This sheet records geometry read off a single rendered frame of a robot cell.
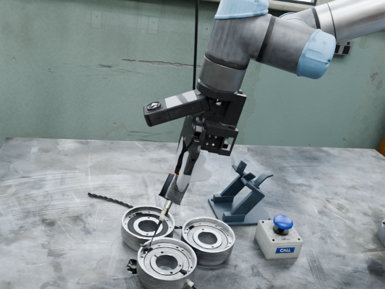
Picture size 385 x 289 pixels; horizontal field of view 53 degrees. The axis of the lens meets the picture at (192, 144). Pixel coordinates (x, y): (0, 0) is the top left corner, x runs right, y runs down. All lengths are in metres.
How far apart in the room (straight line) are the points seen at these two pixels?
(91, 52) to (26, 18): 0.36
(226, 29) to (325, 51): 0.15
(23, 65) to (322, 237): 1.82
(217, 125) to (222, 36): 0.15
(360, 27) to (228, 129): 0.29
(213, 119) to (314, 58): 0.19
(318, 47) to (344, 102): 2.21
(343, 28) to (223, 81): 0.25
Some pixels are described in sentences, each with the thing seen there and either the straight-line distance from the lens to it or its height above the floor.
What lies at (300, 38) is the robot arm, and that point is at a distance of 0.63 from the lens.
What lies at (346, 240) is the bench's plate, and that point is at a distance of 0.95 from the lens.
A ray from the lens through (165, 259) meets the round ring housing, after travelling 0.74.
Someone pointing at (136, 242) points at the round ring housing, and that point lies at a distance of 0.75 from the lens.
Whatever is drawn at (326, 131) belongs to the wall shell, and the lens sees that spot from 2.86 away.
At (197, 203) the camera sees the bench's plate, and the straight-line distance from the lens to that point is 0.92.
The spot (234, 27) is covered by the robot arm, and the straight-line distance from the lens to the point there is 0.62.
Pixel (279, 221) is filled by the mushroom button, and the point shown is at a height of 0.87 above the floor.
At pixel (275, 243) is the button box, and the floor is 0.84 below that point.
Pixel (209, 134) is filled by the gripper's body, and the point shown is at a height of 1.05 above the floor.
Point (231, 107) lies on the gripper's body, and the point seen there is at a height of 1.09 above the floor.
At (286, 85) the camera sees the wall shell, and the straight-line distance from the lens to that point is 2.56.
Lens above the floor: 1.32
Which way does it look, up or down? 26 degrees down
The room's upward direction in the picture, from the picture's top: 9 degrees clockwise
